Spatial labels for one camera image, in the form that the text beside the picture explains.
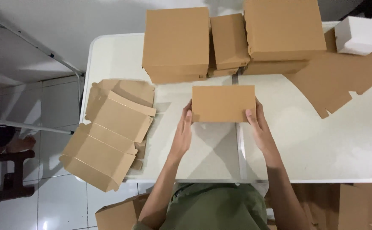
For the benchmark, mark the person's left hand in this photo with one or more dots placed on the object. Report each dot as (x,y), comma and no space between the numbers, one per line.
(181,137)

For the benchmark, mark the person's right hand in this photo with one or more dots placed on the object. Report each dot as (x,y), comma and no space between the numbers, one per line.
(262,134)

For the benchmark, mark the small brown cardboard box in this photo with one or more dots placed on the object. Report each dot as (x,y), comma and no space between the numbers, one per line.
(223,103)

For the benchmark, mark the white folding table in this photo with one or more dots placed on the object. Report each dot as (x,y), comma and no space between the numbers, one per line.
(301,150)

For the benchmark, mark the large brown cardboard box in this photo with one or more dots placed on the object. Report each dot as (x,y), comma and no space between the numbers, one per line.
(176,78)
(283,28)
(175,38)
(273,67)

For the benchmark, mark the flat creased brown cardboard blank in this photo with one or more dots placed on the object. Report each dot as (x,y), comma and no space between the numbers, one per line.
(109,137)
(135,91)

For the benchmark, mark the medium brown cardboard box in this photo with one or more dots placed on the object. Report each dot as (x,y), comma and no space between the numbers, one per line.
(222,72)
(229,40)

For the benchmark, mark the person's green clothing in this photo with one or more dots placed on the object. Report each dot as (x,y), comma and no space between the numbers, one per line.
(214,207)

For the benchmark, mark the flat unfolded brown cardboard blank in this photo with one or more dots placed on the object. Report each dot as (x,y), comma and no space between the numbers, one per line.
(332,80)

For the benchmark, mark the open brown cardboard carton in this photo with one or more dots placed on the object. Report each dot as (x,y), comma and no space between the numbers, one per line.
(119,214)

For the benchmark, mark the heap of brown cardboard sheets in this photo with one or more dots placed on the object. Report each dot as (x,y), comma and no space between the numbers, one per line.
(358,204)

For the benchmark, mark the white cardboard box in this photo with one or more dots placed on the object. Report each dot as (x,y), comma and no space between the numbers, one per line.
(356,35)

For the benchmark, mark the dark wooden stool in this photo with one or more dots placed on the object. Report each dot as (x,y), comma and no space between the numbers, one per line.
(12,179)

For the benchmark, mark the grey metal rack frame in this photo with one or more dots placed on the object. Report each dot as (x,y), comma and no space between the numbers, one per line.
(39,48)

